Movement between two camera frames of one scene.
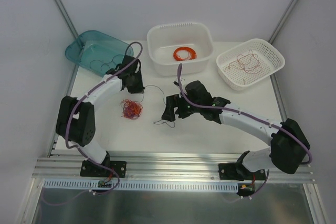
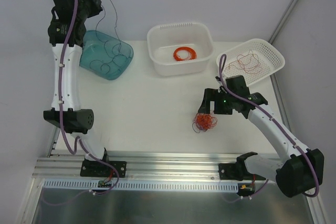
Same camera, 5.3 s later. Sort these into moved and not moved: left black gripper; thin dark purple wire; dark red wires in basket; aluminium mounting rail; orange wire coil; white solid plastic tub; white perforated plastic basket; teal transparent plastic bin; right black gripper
Moved: right black gripper; thin dark purple wire; left black gripper
Not moved: teal transparent plastic bin; aluminium mounting rail; dark red wires in basket; orange wire coil; white perforated plastic basket; white solid plastic tub
